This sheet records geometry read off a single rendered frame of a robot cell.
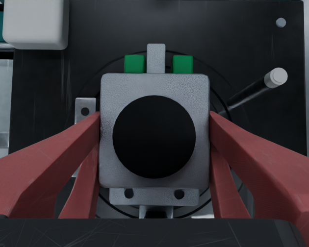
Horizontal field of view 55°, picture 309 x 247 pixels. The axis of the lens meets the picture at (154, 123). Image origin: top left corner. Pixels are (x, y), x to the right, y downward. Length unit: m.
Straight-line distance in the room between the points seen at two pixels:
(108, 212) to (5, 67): 0.19
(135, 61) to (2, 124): 0.19
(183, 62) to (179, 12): 0.09
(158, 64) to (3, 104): 0.21
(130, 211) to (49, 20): 0.16
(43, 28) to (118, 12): 0.06
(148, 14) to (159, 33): 0.02
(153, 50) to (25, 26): 0.12
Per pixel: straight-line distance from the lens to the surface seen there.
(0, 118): 0.33
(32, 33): 0.25
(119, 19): 0.26
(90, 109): 0.21
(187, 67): 0.18
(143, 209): 0.21
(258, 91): 0.17
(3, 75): 0.34
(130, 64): 0.18
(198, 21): 0.26
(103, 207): 0.23
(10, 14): 0.26
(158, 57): 0.16
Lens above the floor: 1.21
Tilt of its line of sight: 86 degrees down
